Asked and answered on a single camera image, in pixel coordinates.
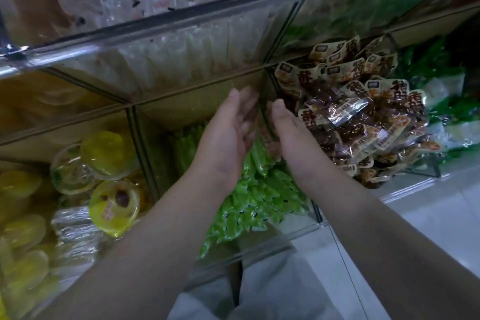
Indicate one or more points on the person's right hand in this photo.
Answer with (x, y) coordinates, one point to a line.
(300, 151)

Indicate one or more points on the person's left hand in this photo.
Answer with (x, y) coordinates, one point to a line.
(221, 143)

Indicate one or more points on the pile of small green candies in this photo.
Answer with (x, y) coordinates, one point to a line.
(255, 203)

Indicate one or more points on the pile of brown snack packets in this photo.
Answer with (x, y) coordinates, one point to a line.
(360, 106)

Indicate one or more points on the pile of green bamboo packets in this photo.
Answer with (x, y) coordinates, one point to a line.
(450, 83)

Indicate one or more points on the pile of yellow jelly cups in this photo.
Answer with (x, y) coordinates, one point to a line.
(22, 233)

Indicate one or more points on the person's left forearm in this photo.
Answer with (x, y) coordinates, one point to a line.
(135, 263)

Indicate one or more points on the person's right forearm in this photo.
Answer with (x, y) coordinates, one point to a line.
(397, 248)

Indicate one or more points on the light grey shorts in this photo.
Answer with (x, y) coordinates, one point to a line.
(277, 293)

